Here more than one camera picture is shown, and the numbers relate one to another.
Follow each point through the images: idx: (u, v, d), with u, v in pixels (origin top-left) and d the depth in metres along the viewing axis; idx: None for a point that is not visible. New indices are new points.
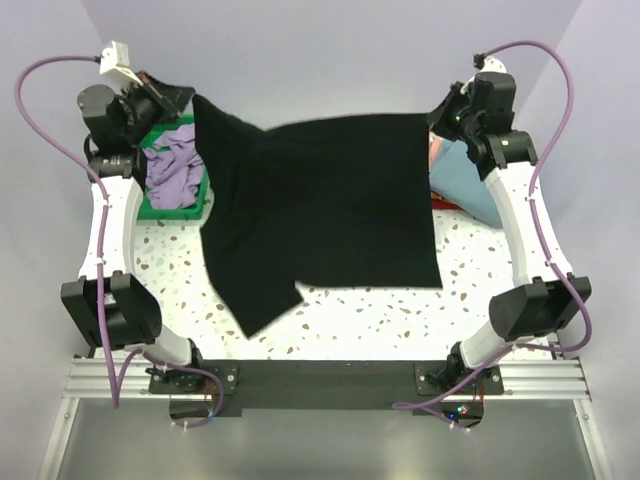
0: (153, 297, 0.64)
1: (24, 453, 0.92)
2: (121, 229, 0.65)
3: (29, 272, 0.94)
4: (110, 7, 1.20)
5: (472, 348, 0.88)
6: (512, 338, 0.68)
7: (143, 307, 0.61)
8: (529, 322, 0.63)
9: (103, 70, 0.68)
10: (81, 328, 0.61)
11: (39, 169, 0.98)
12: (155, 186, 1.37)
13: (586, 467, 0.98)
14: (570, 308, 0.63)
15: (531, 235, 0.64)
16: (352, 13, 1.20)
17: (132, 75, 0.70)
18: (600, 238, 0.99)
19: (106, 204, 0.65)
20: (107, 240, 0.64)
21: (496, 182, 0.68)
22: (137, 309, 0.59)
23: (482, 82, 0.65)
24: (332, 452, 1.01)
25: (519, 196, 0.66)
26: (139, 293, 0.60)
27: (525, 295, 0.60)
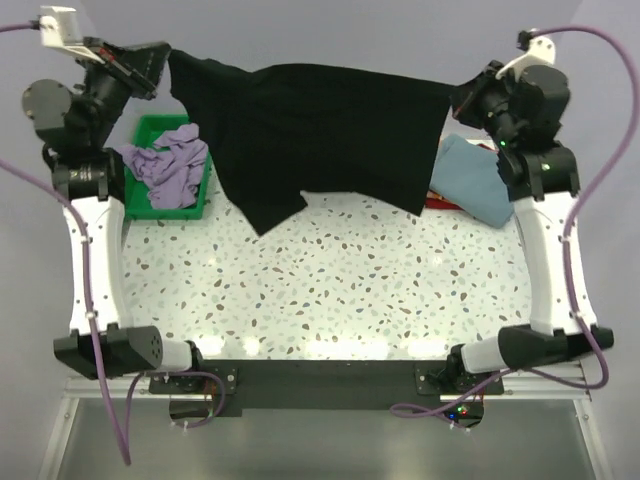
0: (152, 336, 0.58)
1: (24, 453, 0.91)
2: (105, 267, 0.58)
3: (29, 272, 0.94)
4: (111, 8, 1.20)
5: (472, 351, 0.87)
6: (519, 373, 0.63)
7: (143, 351, 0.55)
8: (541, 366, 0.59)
9: (49, 44, 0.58)
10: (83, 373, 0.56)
11: (40, 169, 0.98)
12: (155, 186, 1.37)
13: (585, 466, 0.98)
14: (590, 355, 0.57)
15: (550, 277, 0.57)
16: (353, 14, 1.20)
17: (88, 53, 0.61)
18: (600, 239, 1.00)
19: (84, 240, 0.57)
20: (94, 283, 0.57)
21: (531, 212, 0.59)
22: (137, 358, 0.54)
23: (530, 88, 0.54)
24: (332, 451, 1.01)
25: (552, 233, 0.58)
26: (138, 340, 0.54)
27: (543, 345, 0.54)
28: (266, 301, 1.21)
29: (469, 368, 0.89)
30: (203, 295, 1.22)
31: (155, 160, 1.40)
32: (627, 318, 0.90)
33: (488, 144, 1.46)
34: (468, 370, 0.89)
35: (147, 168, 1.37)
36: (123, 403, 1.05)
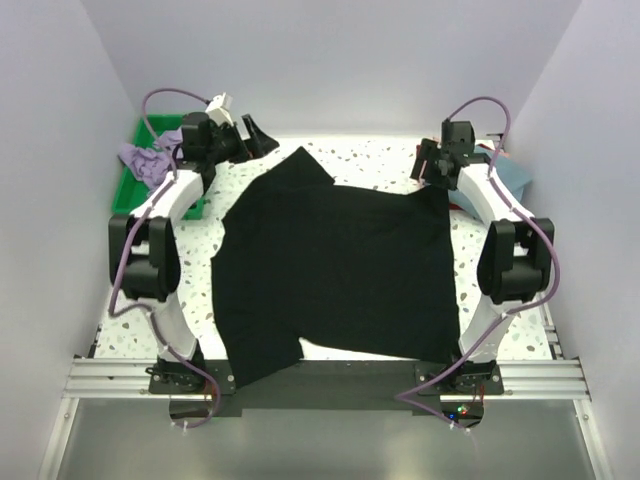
0: (175, 261, 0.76)
1: (25, 454, 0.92)
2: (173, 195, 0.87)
3: (30, 279, 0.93)
4: (107, 17, 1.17)
5: (470, 333, 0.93)
6: (497, 293, 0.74)
7: (160, 250, 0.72)
8: (507, 264, 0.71)
9: (211, 108, 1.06)
10: (125, 289, 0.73)
11: (40, 174, 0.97)
12: (155, 186, 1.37)
13: (586, 467, 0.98)
14: (545, 259, 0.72)
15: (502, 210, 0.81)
16: (353, 25, 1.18)
17: (225, 117, 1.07)
18: (601, 242, 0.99)
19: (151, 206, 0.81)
20: (164, 200, 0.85)
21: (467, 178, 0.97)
22: (161, 250, 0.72)
23: (445, 123, 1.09)
24: (334, 453, 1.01)
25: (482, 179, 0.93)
26: (170, 252, 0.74)
27: (496, 232, 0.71)
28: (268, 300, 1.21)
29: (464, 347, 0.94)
30: (202, 295, 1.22)
31: (155, 160, 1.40)
32: (627, 316, 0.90)
33: (487, 145, 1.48)
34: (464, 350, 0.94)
35: (147, 168, 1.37)
36: (122, 403, 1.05)
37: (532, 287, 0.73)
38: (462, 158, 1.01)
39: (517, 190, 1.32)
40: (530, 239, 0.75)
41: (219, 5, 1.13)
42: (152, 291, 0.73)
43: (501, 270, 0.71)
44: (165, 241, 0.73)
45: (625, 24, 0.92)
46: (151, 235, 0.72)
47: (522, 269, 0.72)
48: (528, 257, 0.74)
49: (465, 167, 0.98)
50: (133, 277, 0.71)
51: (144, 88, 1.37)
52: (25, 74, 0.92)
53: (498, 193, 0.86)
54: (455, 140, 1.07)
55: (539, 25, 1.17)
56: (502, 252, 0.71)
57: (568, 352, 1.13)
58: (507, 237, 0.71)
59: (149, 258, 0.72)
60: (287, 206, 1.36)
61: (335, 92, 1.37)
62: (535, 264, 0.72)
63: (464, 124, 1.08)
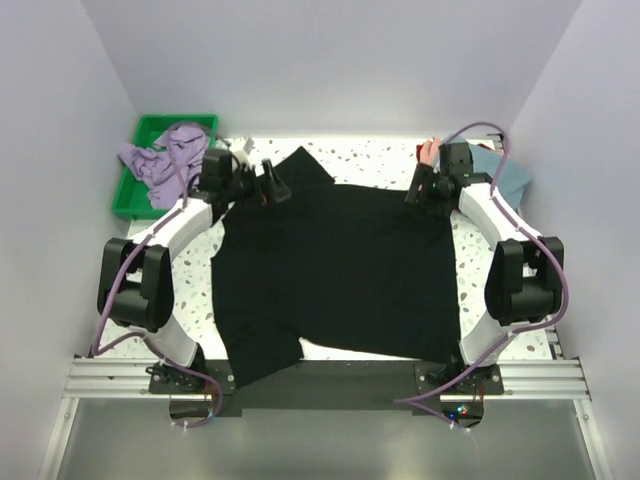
0: (168, 290, 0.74)
1: (25, 454, 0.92)
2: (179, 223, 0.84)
3: (30, 279, 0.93)
4: (107, 17, 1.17)
5: (471, 344, 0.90)
6: (507, 317, 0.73)
7: (152, 281, 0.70)
8: (518, 285, 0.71)
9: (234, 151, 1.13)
10: (115, 318, 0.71)
11: (41, 174, 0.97)
12: (155, 186, 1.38)
13: (585, 467, 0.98)
14: (554, 280, 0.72)
15: (507, 228, 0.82)
16: (353, 25, 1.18)
17: (245, 159, 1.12)
18: (601, 242, 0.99)
19: (151, 233, 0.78)
20: (167, 228, 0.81)
21: (469, 198, 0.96)
22: (154, 281, 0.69)
23: (444, 147, 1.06)
24: (334, 453, 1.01)
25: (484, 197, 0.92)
26: (163, 282, 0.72)
27: (502, 253, 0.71)
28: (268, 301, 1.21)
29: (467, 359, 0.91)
30: (202, 295, 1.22)
31: (155, 160, 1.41)
32: (627, 316, 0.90)
33: (487, 145, 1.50)
34: (468, 361, 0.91)
35: (147, 168, 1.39)
36: (122, 403, 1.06)
37: (542, 309, 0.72)
38: (464, 179, 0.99)
39: (517, 190, 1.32)
40: (537, 259, 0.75)
41: (219, 5, 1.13)
42: (139, 322, 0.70)
43: (511, 292, 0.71)
44: (159, 272, 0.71)
45: (625, 24, 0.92)
46: (147, 264, 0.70)
47: (532, 291, 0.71)
48: (537, 278, 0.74)
49: (465, 189, 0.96)
50: (123, 307, 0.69)
51: (144, 88, 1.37)
52: (25, 75, 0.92)
53: (501, 214, 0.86)
54: (454, 163, 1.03)
55: (538, 26, 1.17)
56: (510, 273, 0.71)
57: (568, 352, 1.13)
58: (516, 257, 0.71)
59: (140, 288, 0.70)
60: (288, 206, 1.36)
61: (335, 93, 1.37)
62: (545, 285, 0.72)
63: (463, 146, 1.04)
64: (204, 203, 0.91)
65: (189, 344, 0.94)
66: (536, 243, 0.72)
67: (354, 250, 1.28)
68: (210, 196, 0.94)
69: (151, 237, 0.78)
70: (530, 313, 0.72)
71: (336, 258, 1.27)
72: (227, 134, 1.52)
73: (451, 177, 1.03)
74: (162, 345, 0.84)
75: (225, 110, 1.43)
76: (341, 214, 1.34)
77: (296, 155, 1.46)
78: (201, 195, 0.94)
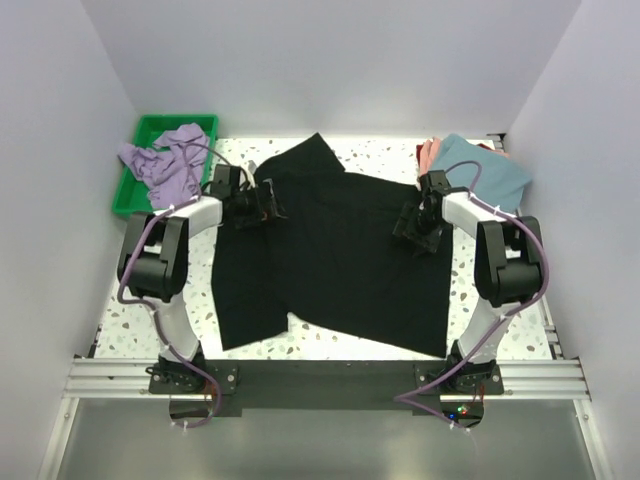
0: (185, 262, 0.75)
1: (24, 454, 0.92)
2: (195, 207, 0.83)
3: (30, 279, 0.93)
4: (108, 18, 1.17)
5: (470, 339, 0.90)
6: (496, 296, 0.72)
7: (171, 247, 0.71)
8: (501, 262, 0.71)
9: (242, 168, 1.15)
10: (130, 285, 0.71)
11: (41, 174, 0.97)
12: (155, 186, 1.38)
13: (586, 467, 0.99)
14: (537, 255, 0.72)
15: (484, 214, 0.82)
16: (352, 26, 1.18)
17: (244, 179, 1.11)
18: (600, 243, 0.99)
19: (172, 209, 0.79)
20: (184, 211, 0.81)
21: (450, 207, 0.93)
22: (174, 246, 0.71)
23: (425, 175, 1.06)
24: (334, 452, 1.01)
25: (462, 196, 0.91)
26: (182, 251, 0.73)
27: (483, 231, 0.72)
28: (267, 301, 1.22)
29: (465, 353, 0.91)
30: (203, 295, 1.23)
31: (155, 160, 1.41)
32: (626, 316, 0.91)
33: (487, 145, 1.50)
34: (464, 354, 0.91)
35: (147, 168, 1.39)
36: (123, 403, 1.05)
37: (530, 285, 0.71)
38: (445, 190, 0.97)
39: (517, 190, 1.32)
40: (518, 239, 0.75)
41: (220, 6, 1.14)
42: (155, 289, 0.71)
43: (496, 269, 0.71)
44: (178, 240, 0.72)
45: (624, 26, 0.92)
46: (167, 232, 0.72)
47: (517, 267, 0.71)
48: (520, 257, 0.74)
49: (445, 198, 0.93)
50: (141, 272, 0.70)
51: (144, 88, 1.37)
52: (24, 76, 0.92)
53: (480, 207, 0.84)
54: (434, 186, 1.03)
55: (538, 27, 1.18)
56: (493, 252, 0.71)
57: (568, 351, 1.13)
58: (494, 237, 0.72)
59: (159, 254, 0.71)
60: (295, 192, 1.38)
61: (335, 93, 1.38)
62: (528, 261, 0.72)
63: (440, 173, 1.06)
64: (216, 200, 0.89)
65: (192, 337, 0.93)
66: (513, 222, 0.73)
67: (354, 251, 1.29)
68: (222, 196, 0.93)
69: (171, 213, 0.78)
70: (520, 291, 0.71)
71: (336, 257, 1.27)
72: (227, 134, 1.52)
73: (433, 193, 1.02)
74: (169, 328, 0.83)
75: (225, 110, 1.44)
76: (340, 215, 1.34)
77: (313, 141, 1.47)
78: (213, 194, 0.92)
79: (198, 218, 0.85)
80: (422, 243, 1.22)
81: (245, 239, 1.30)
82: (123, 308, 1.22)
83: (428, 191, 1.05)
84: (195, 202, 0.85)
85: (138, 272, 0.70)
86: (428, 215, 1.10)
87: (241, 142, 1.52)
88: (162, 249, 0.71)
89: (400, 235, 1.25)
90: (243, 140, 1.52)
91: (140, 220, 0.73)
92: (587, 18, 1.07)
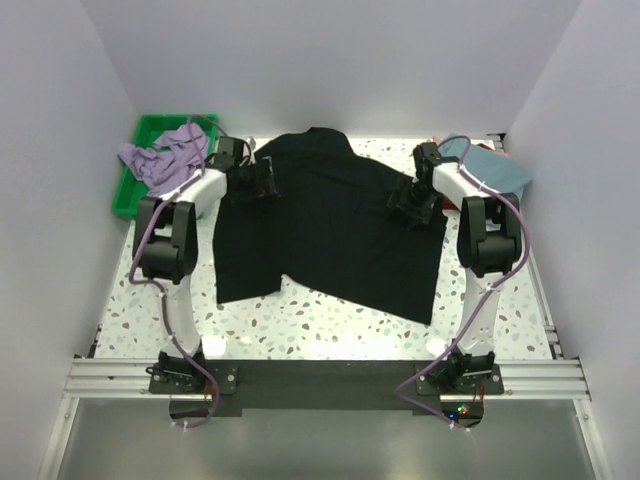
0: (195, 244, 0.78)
1: (24, 455, 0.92)
2: (198, 188, 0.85)
3: (30, 280, 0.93)
4: (108, 18, 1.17)
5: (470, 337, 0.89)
6: (478, 266, 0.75)
7: (180, 231, 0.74)
8: (482, 235, 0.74)
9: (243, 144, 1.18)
10: (143, 266, 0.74)
11: (42, 175, 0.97)
12: (154, 186, 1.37)
13: (586, 467, 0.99)
14: (515, 230, 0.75)
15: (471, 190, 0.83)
16: (352, 27, 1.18)
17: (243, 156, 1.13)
18: (600, 242, 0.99)
19: (177, 194, 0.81)
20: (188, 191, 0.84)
21: (439, 176, 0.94)
22: (183, 231, 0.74)
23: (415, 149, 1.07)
24: (334, 453, 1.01)
25: (451, 169, 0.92)
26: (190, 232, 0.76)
27: (466, 204, 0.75)
28: (267, 301, 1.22)
29: (463, 346, 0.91)
30: (203, 295, 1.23)
31: (155, 160, 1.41)
32: (626, 316, 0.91)
33: (487, 145, 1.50)
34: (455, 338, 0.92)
35: (147, 168, 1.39)
36: (122, 403, 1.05)
37: (508, 258, 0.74)
38: (436, 160, 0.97)
39: (517, 190, 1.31)
40: (499, 214, 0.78)
41: (219, 7, 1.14)
42: (167, 271, 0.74)
43: (476, 241, 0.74)
44: (186, 223, 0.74)
45: (624, 27, 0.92)
46: (175, 218, 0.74)
47: (496, 239, 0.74)
48: (499, 231, 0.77)
49: (436, 168, 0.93)
50: (153, 257, 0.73)
51: (144, 88, 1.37)
52: (24, 77, 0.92)
53: (467, 179, 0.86)
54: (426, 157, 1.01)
55: (537, 27, 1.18)
56: (476, 226, 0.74)
57: (568, 352, 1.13)
58: (477, 212, 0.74)
59: (170, 239, 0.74)
60: (294, 192, 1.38)
61: (335, 93, 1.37)
62: (507, 235, 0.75)
63: (432, 143, 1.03)
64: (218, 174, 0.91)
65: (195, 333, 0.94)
66: (496, 197, 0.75)
67: (354, 250, 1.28)
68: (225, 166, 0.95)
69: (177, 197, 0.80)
70: (500, 262, 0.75)
71: (335, 257, 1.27)
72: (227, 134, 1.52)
73: (425, 161, 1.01)
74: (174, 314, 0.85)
75: (225, 110, 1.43)
76: (340, 215, 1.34)
77: (336, 134, 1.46)
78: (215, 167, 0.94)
79: (205, 193, 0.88)
80: (413, 214, 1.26)
81: (245, 238, 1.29)
82: (124, 308, 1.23)
83: (421, 160, 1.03)
84: (200, 177, 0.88)
85: (151, 255, 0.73)
86: (422, 185, 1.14)
87: None
88: (173, 233, 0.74)
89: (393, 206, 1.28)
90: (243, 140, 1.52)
91: (148, 207, 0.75)
92: (587, 18, 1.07)
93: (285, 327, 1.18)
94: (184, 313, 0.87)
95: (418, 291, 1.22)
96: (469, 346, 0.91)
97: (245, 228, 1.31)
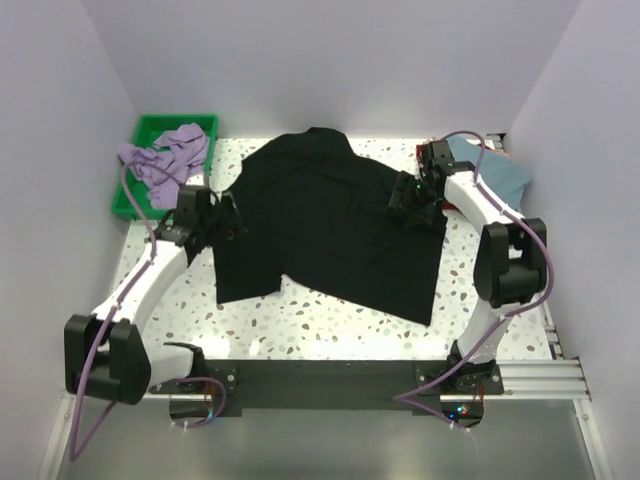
0: (143, 358, 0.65)
1: (24, 455, 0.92)
2: (148, 281, 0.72)
3: (29, 279, 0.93)
4: (108, 18, 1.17)
5: (467, 340, 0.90)
6: (497, 298, 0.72)
7: (123, 363, 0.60)
8: (504, 267, 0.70)
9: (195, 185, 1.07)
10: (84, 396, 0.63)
11: (42, 174, 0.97)
12: (154, 186, 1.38)
13: (586, 467, 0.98)
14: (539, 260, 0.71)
15: (491, 211, 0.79)
16: (352, 26, 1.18)
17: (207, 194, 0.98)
18: (600, 242, 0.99)
19: (116, 304, 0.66)
20: (133, 289, 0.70)
21: (454, 186, 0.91)
22: (124, 362, 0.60)
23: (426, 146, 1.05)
24: (334, 453, 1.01)
25: (468, 186, 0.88)
26: (134, 352, 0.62)
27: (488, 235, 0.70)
28: (267, 301, 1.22)
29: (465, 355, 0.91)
30: (202, 295, 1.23)
31: (155, 160, 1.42)
32: (626, 315, 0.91)
33: (487, 145, 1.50)
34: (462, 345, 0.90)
35: (147, 168, 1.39)
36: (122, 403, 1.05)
37: (529, 289, 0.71)
38: (449, 167, 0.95)
39: (517, 190, 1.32)
40: (523, 239, 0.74)
41: (219, 7, 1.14)
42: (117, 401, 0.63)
43: (499, 273, 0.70)
44: (127, 355, 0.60)
45: (624, 26, 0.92)
46: (112, 345, 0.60)
47: (519, 269, 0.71)
48: (522, 258, 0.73)
49: (451, 179, 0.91)
50: (98, 392, 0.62)
51: (144, 88, 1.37)
52: (24, 76, 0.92)
53: (484, 196, 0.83)
54: (436, 157, 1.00)
55: (537, 27, 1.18)
56: (499, 258, 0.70)
57: (568, 352, 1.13)
58: (501, 241, 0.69)
59: (111, 371, 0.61)
60: (294, 192, 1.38)
61: (335, 93, 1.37)
62: (531, 266, 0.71)
63: (442, 143, 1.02)
64: (175, 247, 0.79)
65: (183, 356, 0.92)
66: (520, 224, 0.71)
67: (353, 250, 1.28)
68: (183, 233, 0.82)
69: (116, 308, 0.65)
70: (520, 294, 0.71)
71: (335, 257, 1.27)
72: (227, 134, 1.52)
73: (435, 168, 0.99)
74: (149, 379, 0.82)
75: (225, 110, 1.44)
76: (340, 215, 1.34)
77: (335, 134, 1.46)
78: (173, 232, 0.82)
79: (169, 268, 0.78)
80: (415, 215, 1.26)
81: (245, 238, 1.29)
82: None
83: (430, 162, 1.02)
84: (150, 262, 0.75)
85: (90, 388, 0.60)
86: (427, 185, 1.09)
87: (241, 142, 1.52)
88: (112, 363, 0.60)
89: (396, 206, 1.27)
90: (243, 140, 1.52)
91: (79, 330, 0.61)
92: (586, 19, 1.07)
93: (285, 327, 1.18)
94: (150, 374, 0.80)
95: (419, 291, 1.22)
96: (470, 359, 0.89)
97: (245, 228, 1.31)
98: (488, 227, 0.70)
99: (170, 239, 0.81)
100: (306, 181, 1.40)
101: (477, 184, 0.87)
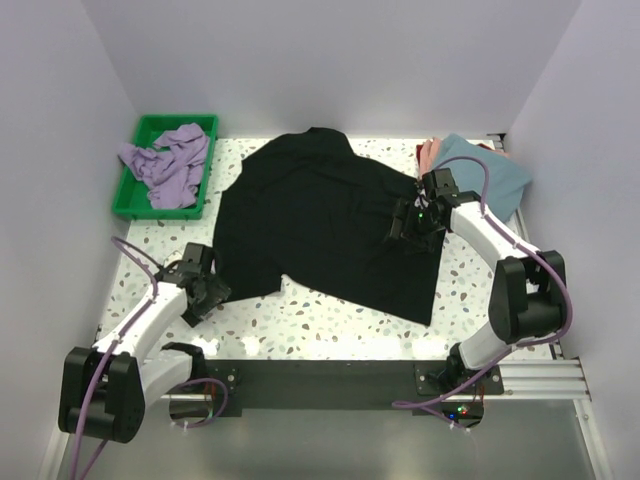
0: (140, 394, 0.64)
1: (24, 455, 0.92)
2: (150, 318, 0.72)
3: (29, 280, 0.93)
4: (109, 19, 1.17)
5: (471, 350, 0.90)
6: (515, 336, 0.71)
7: (120, 397, 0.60)
8: (522, 305, 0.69)
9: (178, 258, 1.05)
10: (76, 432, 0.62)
11: (42, 175, 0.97)
12: (155, 186, 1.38)
13: (586, 467, 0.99)
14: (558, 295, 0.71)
15: (503, 244, 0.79)
16: (352, 27, 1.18)
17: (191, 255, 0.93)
18: (600, 242, 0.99)
19: (117, 339, 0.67)
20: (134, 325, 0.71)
21: (458, 217, 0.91)
22: (121, 396, 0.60)
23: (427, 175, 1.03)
24: (334, 453, 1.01)
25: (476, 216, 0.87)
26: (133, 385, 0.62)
27: (505, 272, 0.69)
28: (267, 301, 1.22)
29: (469, 362, 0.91)
30: None
31: (155, 160, 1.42)
32: (627, 316, 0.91)
33: (487, 145, 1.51)
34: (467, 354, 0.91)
35: (147, 168, 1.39)
36: None
37: (549, 326, 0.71)
38: (454, 198, 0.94)
39: (517, 190, 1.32)
40: (539, 273, 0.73)
41: (219, 8, 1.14)
42: (109, 439, 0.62)
43: (516, 311, 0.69)
44: (124, 391, 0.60)
45: (624, 26, 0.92)
46: (110, 379, 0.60)
47: (537, 306, 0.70)
48: (540, 294, 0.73)
49: (457, 210, 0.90)
50: (91, 431, 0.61)
51: (144, 88, 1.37)
52: (25, 76, 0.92)
53: (494, 228, 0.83)
54: (439, 187, 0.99)
55: (537, 28, 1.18)
56: (516, 296, 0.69)
57: (567, 351, 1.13)
58: (517, 274, 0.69)
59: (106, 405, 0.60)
60: (294, 193, 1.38)
61: (335, 93, 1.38)
62: (550, 301, 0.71)
63: (446, 171, 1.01)
64: (176, 287, 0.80)
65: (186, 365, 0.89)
66: (535, 258, 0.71)
67: (353, 251, 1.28)
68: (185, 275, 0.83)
69: (117, 343, 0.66)
70: (540, 332, 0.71)
71: (335, 257, 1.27)
72: (227, 134, 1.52)
73: (439, 199, 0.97)
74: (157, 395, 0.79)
75: (225, 110, 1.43)
76: (340, 215, 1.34)
77: (335, 134, 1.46)
78: (174, 273, 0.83)
79: (170, 307, 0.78)
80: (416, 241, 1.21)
81: (244, 238, 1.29)
82: (124, 308, 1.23)
83: (432, 190, 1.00)
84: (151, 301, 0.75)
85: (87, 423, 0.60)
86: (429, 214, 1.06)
87: (241, 142, 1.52)
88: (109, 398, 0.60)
89: (397, 236, 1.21)
90: (243, 140, 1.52)
91: (79, 362, 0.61)
92: (586, 19, 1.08)
93: (285, 327, 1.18)
94: (158, 393, 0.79)
95: (418, 292, 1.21)
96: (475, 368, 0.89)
97: (245, 228, 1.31)
98: (503, 263, 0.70)
99: (171, 280, 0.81)
100: (306, 182, 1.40)
101: (485, 215, 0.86)
